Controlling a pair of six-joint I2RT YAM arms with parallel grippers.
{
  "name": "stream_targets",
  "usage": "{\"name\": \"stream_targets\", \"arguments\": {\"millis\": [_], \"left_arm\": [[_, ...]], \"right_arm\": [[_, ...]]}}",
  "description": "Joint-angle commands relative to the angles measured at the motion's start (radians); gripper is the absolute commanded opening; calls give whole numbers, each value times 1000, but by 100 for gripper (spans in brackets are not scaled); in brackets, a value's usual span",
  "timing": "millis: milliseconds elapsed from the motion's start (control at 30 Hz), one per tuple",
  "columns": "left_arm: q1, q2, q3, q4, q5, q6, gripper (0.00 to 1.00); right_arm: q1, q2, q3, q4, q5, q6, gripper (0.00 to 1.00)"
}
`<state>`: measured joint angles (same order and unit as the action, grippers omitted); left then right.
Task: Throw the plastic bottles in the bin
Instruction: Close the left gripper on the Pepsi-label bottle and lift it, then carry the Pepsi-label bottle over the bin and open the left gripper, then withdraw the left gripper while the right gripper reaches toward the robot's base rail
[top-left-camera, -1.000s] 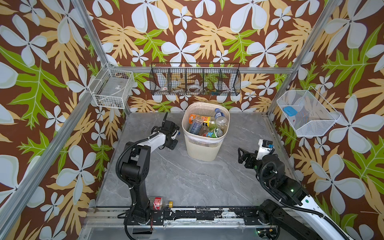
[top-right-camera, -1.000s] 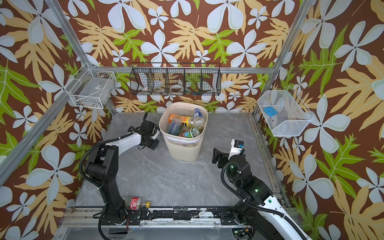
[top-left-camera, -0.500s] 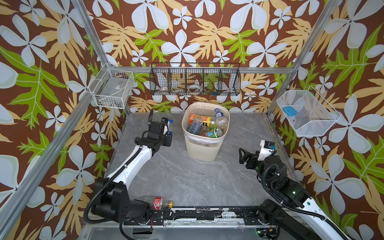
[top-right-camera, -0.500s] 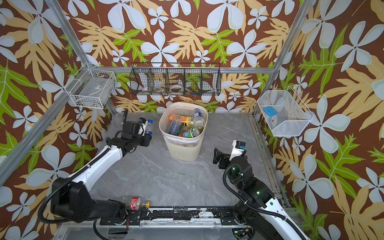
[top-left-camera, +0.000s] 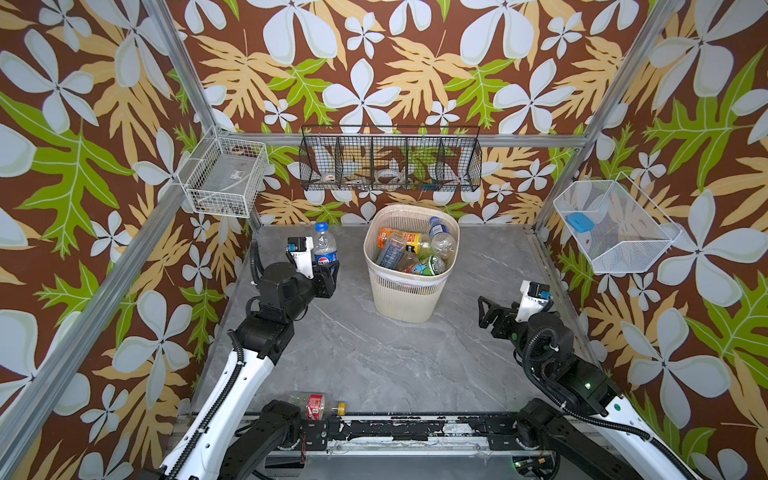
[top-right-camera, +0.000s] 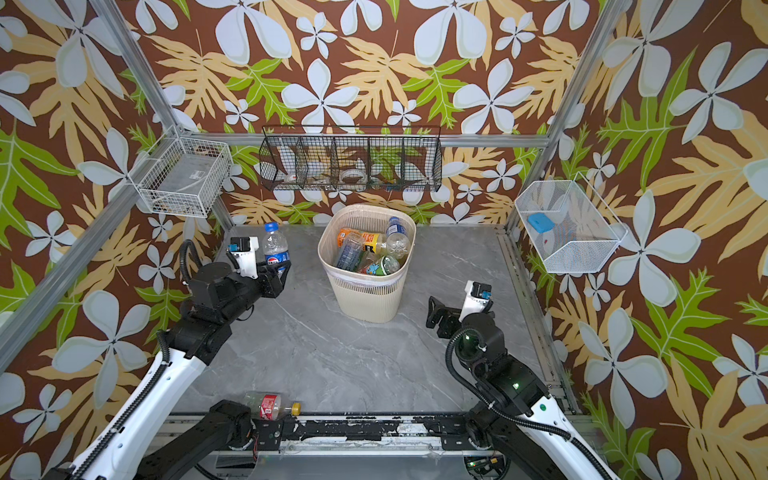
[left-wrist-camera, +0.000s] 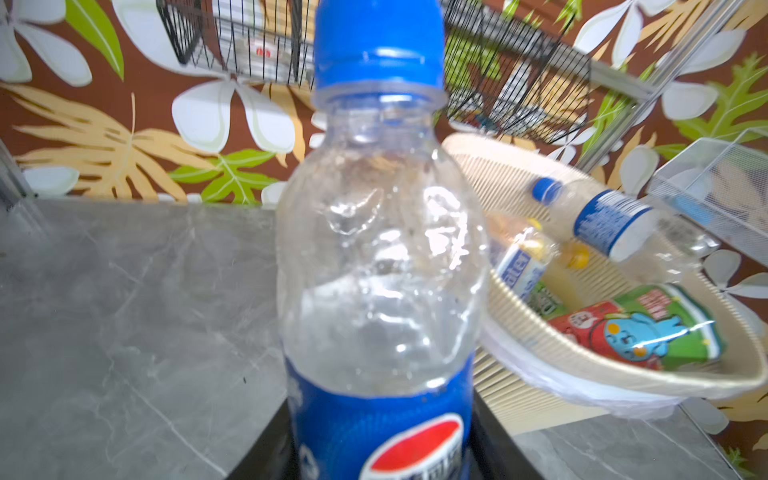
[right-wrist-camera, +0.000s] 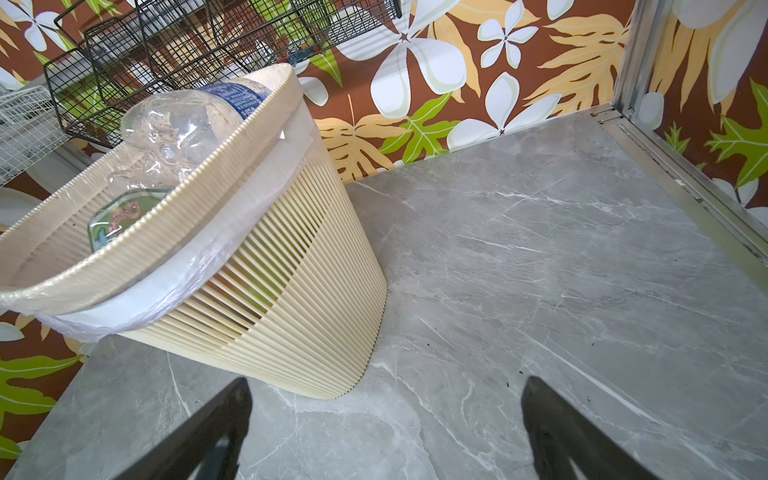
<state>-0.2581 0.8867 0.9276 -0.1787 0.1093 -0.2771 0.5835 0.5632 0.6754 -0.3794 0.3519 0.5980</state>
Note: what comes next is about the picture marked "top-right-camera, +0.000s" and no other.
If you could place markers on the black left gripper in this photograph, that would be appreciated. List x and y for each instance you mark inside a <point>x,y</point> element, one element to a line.
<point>268,279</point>

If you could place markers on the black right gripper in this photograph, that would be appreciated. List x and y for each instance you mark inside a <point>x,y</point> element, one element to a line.
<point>452,320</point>

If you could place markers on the clear Pepsi bottle blue label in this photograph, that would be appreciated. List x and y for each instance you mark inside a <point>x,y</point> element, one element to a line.
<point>275,247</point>

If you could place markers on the soda water bottle blue cap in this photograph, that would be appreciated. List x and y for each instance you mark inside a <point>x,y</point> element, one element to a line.
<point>349,256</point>

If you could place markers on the orange label juice bottle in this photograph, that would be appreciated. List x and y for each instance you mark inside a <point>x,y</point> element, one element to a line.
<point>372,242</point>

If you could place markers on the clear bottle red label yellow cap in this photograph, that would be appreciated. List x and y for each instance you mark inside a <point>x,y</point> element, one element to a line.
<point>271,406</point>

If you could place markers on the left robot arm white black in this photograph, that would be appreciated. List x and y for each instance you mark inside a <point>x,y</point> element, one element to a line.
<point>221,292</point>

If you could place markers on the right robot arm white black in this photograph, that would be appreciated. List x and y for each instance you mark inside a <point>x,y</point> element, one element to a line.
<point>516,415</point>

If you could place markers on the cream slatted plastic bin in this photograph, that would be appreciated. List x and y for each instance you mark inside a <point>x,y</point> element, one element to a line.
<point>374,299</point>

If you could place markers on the blue item in right basket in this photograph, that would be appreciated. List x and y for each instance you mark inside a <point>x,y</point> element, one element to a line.
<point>540,222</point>

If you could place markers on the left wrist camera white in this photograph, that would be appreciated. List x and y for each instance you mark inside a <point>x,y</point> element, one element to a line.
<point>242,253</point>

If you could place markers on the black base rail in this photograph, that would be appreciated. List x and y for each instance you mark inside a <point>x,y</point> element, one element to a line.
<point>372,429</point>

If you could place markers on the white wire basket left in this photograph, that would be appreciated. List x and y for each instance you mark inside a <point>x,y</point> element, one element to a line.
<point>182,174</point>

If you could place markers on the white wire basket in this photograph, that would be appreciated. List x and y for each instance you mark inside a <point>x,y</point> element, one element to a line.
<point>182,174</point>
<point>587,231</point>

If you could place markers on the aluminium frame rail back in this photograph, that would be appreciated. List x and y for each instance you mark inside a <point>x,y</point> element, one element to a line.
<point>480,141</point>

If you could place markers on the aluminium frame rail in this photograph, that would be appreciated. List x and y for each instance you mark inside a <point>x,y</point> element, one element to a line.
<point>480,141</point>
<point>26,320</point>

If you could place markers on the black wire wall basket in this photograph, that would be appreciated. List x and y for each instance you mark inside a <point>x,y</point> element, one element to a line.
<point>354,158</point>

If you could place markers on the white wire basket right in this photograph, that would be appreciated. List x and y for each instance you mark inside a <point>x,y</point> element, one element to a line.
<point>587,231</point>

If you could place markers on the aluminium frame post back right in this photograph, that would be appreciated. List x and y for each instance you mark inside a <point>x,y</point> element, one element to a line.
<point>554,55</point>

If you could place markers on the aluminium frame post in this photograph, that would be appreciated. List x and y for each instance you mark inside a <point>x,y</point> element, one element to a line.
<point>146,81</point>
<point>554,55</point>

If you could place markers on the aluminium frame rail left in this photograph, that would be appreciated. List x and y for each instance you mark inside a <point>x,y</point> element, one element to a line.
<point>26,320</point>

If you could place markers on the aluminium frame post back left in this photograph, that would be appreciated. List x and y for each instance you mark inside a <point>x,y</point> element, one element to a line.
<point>146,81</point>

